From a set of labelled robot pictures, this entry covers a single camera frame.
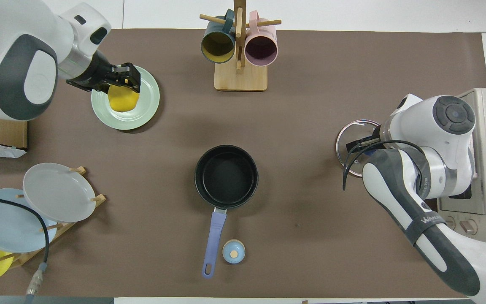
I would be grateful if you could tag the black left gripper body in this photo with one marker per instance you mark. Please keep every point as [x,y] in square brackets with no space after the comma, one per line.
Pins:
[118,76]

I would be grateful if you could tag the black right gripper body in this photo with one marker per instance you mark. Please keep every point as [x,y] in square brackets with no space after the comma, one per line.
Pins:
[363,145]

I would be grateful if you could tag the glass lid blue knob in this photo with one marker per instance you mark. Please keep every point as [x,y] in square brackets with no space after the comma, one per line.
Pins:
[352,131]

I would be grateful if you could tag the yellow lemon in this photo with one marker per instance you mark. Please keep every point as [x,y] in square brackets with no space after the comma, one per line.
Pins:
[122,101]

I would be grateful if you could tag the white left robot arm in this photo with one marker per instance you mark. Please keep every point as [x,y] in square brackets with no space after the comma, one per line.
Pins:
[15,50]

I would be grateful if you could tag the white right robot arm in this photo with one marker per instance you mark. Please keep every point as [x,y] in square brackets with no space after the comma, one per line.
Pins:
[437,126]

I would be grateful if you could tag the light green plate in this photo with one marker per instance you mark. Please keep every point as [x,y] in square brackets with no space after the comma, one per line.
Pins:
[148,105]

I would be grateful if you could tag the grey plate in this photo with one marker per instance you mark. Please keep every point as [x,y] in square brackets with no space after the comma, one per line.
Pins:
[57,192]

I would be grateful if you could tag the light blue plate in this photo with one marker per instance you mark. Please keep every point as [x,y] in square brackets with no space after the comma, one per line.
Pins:
[6,228]

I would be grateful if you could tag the wooden plate rack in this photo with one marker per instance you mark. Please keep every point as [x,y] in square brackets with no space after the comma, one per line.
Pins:
[27,255]

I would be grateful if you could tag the brown table mat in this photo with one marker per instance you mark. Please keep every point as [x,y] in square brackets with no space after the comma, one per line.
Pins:
[331,63]

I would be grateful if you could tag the dark green mug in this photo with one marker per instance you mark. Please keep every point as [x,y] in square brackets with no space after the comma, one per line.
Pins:
[217,46]

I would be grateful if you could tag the wooden mug tree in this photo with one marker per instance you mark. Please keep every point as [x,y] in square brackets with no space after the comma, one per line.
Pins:
[241,80]

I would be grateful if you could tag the wooden shelf box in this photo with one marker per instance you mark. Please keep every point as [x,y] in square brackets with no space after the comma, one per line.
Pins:
[6,133]

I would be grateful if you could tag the pink mug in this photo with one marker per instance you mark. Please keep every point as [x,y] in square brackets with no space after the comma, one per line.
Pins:
[261,48]

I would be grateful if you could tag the small blue round lid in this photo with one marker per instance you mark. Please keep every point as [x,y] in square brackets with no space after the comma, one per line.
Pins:
[233,251]

